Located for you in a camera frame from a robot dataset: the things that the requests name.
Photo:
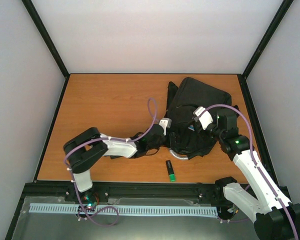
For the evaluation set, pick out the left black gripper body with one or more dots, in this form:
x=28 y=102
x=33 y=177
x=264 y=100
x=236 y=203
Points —
x=170 y=143

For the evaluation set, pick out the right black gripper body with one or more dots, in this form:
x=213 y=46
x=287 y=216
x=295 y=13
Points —
x=201 y=133

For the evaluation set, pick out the green black highlighter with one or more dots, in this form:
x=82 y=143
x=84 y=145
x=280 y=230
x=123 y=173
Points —
x=170 y=171

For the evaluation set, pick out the black student backpack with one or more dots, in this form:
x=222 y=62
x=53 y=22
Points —
x=183 y=100

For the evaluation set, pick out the dog picture book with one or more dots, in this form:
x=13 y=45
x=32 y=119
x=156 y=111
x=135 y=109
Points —
x=191 y=127

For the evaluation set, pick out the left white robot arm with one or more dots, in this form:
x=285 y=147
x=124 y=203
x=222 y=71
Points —
x=84 y=150

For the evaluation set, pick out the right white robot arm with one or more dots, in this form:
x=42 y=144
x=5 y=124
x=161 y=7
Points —
x=273 y=214

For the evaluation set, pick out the pink black highlighter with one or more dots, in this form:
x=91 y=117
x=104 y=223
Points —
x=114 y=157

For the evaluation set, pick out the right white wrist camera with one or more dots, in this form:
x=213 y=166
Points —
x=202 y=116

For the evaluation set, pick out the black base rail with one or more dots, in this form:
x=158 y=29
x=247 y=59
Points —
x=102 y=192

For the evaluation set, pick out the light blue cable duct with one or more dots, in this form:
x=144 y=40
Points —
x=126 y=210

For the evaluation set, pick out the left black frame post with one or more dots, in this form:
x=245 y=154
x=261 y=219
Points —
x=34 y=15

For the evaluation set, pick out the black frame post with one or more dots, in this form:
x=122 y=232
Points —
x=34 y=15
x=271 y=29

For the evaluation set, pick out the right black frame post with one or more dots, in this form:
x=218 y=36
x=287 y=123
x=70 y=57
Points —
x=271 y=29

